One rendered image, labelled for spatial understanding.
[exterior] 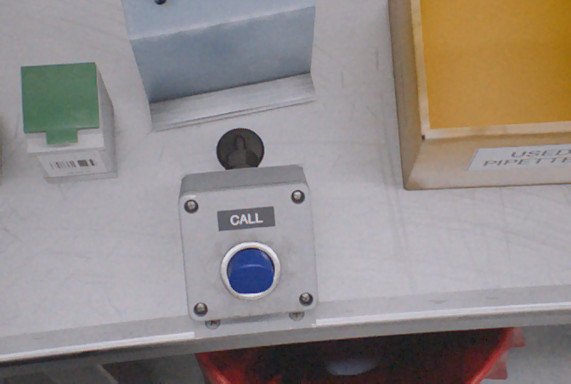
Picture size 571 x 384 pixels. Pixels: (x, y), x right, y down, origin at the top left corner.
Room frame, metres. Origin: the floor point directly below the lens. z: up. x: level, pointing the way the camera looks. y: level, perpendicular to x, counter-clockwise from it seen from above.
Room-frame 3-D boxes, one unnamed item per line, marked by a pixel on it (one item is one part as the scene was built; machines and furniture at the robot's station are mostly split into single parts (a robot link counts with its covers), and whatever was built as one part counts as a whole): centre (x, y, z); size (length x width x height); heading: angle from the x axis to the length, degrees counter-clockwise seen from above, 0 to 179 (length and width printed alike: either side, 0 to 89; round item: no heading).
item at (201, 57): (0.28, 0.03, 0.92); 0.10 x 0.07 x 0.10; 102
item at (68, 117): (0.22, 0.12, 0.91); 0.05 x 0.04 x 0.07; 6
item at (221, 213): (0.17, 0.02, 0.92); 0.13 x 0.07 x 0.08; 6
